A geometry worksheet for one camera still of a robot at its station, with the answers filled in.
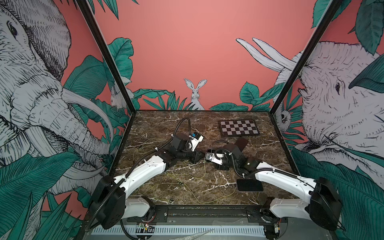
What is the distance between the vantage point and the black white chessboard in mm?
1061

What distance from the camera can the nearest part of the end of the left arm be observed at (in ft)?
2.06

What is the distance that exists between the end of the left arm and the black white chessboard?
414 millimetres
